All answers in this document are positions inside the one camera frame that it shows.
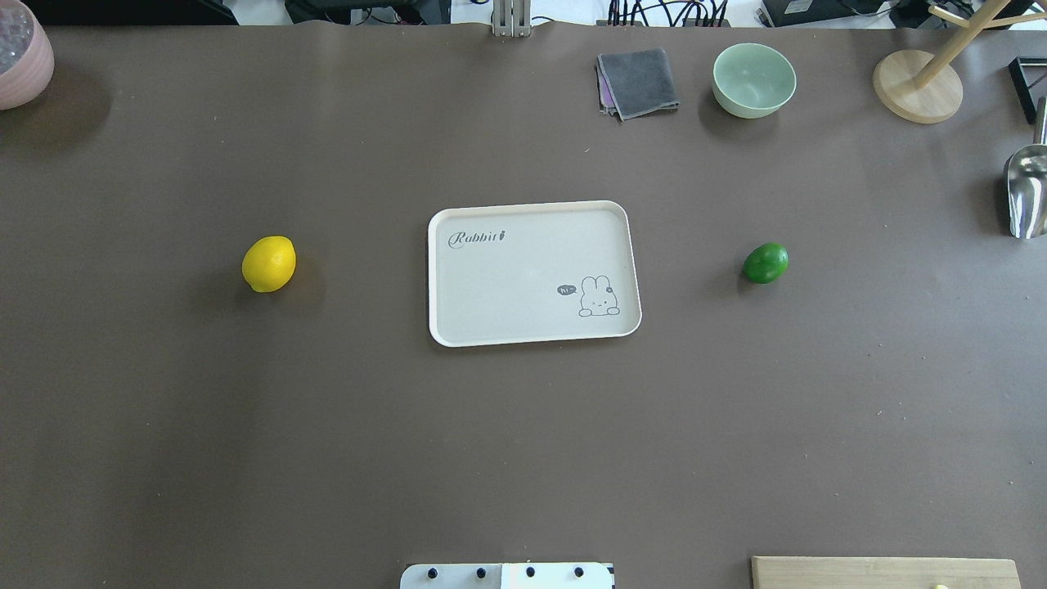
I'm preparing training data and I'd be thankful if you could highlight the yellow lemon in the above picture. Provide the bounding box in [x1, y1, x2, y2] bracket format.
[240, 236, 298, 292]

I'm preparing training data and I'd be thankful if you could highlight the cream rabbit tray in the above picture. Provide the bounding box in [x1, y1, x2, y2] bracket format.
[427, 199, 642, 348]

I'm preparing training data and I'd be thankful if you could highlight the grey folded cloth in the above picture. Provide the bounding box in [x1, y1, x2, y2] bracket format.
[595, 47, 681, 122]

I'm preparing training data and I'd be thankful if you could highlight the green lime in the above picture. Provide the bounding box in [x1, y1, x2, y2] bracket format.
[743, 242, 789, 285]

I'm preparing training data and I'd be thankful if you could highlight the mint green bowl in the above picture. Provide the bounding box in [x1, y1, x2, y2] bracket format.
[712, 43, 798, 119]

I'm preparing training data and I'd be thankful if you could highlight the wooden cutting board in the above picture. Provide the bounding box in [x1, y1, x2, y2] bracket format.
[751, 556, 1022, 588]

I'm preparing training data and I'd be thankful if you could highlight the wooden mug tree stand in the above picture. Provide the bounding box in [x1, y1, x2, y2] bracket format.
[874, 1, 1046, 124]

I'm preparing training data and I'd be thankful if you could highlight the metal scoop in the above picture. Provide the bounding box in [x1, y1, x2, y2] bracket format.
[1004, 97, 1046, 240]

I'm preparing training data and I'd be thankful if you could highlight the black wine glass rack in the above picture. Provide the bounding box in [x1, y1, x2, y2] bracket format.
[1007, 56, 1046, 124]

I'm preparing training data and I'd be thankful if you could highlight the pink ribbed bowl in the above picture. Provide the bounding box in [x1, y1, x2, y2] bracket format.
[1, 1, 55, 110]

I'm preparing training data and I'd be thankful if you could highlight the aluminium frame post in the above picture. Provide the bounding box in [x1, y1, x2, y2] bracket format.
[491, 0, 532, 38]

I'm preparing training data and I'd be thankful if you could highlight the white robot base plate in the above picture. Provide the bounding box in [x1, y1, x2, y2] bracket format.
[399, 560, 616, 588]

